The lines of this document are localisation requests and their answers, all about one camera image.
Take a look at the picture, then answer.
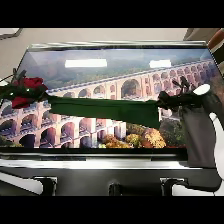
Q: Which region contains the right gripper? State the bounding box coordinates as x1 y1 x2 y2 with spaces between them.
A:
156 90 188 111

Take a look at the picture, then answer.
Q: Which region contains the grey garment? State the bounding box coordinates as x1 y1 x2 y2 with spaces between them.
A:
180 94 218 170

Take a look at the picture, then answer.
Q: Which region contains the dark green garment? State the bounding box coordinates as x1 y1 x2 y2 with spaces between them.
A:
39 93 162 130

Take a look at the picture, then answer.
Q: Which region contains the red garment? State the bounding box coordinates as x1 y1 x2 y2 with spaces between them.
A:
10 76 49 110

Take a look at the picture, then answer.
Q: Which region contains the silver frame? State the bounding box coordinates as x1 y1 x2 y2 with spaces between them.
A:
0 155 224 197

